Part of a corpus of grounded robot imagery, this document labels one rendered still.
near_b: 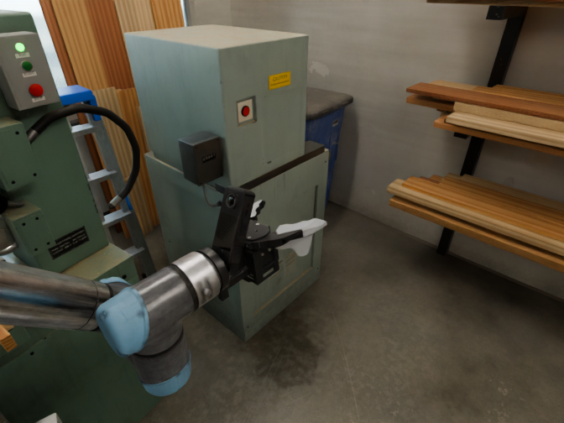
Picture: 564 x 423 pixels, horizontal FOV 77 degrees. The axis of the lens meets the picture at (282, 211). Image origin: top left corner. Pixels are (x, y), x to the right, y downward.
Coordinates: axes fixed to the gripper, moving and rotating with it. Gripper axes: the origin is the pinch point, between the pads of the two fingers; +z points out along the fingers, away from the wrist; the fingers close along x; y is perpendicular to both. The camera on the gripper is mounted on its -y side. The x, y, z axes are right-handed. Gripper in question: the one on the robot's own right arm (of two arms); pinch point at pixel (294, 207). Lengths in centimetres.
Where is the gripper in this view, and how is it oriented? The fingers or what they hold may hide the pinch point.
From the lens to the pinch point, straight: 64.6
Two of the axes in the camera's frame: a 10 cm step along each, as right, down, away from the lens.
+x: 7.3, 2.5, -6.4
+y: 1.0, 8.8, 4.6
